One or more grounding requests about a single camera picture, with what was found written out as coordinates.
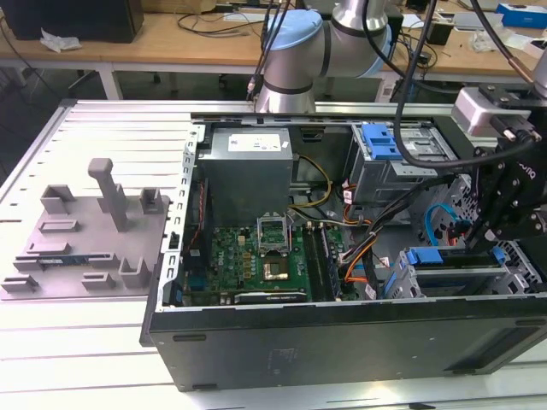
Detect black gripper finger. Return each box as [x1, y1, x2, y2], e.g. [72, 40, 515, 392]
[486, 208, 547, 243]
[465, 145, 521, 251]

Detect grey metal disk bay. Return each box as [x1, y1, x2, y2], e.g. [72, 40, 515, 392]
[382, 245, 538, 300]

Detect grey metal drive bay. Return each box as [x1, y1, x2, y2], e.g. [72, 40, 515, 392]
[348, 123, 462, 206]

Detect blue plastic bay latch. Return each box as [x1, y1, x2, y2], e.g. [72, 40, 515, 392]
[361, 122, 405, 161]

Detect small black box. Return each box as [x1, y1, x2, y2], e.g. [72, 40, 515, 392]
[425, 19, 454, 46]

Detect blue cardboard box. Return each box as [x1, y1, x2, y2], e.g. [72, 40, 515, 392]
[495, 3, 547, 29]

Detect dark RAM stick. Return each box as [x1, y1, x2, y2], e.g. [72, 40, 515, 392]
[318, 224, 344, 298]

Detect black PC case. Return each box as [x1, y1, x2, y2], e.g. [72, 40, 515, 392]
[139, 111, 547, 393]

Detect CPU socket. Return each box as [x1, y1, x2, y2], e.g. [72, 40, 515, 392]
[258, 252, 294, 284]

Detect metal socket cover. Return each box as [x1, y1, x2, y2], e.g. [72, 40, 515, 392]
[255, 214, 294, 257]

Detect black graphics card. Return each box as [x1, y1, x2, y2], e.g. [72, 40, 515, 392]
[220, 290, 309, 307]

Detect grey power supply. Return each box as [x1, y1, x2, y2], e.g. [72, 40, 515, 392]
[196, 126, 300, 227]

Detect green motherboard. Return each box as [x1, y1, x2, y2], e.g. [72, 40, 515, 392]
[181, 224, 358, 307]

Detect black case fan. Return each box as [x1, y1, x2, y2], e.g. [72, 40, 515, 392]
[187, 177, 211, 257]

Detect long wooden desk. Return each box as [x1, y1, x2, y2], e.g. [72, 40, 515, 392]
[0, 8, 547, 102]

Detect grey parts rack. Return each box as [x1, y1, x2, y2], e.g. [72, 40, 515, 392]
[0, 157, 172, 302]

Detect RAM stick with blue label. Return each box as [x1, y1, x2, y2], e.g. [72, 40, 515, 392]
[37, 255, 93, 267]

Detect large black box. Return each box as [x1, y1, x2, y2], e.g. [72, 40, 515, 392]
[2, 0, 145, 44]

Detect crumpled clear plastic bag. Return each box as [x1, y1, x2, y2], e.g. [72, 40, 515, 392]
[40, 27, 82, 55]

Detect blue data wire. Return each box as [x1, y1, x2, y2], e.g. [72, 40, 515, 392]
[425, 202, 461, 248]

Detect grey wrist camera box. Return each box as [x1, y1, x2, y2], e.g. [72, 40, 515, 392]
[452, 87, 535, 138]

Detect black cable bundle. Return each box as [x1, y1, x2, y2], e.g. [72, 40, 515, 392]
[339, 173, 461, 268]

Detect wires with white label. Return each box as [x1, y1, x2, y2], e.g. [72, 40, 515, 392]
[339, 181, 373, 227]

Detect black cable with copper sleeve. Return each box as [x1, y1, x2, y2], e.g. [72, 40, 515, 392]
[469, 0, 535, 85]

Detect yellow wire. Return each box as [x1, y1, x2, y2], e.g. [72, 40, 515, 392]
[288, 154, 333, 210]

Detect orange wire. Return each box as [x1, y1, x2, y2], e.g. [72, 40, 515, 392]
[341, 245, 377, 285]

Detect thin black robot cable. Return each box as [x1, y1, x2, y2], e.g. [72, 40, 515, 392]
[246, 0, 291, 102]

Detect red black twisted wire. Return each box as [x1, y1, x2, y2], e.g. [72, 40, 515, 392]
[187, 221, 206, 251]

